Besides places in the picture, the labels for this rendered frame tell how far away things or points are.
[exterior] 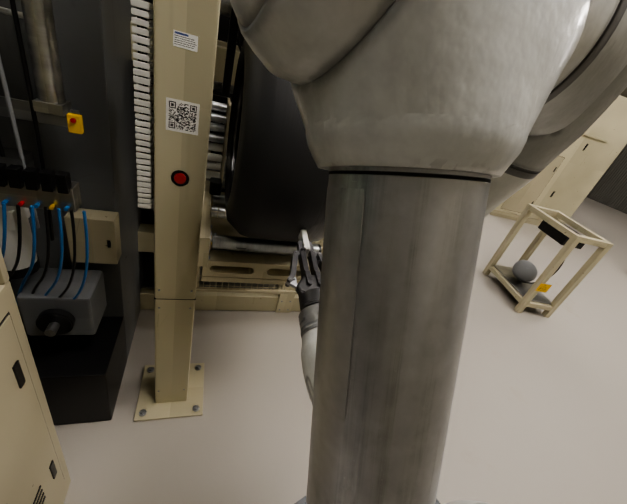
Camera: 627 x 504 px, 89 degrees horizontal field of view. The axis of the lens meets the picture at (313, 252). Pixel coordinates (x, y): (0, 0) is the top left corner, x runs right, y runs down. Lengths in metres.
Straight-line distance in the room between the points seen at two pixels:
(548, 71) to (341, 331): 0.17
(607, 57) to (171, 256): 1.02
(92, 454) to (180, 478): 0.34
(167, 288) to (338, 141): 1.03
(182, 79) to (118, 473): 1.34
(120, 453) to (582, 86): 1.61
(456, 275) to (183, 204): 0.87
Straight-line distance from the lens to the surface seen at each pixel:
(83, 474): 1.60
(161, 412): 1.65
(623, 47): 0.30
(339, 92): 0.17
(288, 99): 0.72
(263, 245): 0.97
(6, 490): 1.08
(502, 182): 0.35
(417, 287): 0.18
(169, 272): 1.12
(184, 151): 0.93
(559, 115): 0.31
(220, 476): 1.54
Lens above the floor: 1.43
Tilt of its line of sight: 31 degrees down
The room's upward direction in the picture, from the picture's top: 17 degrees clockwise
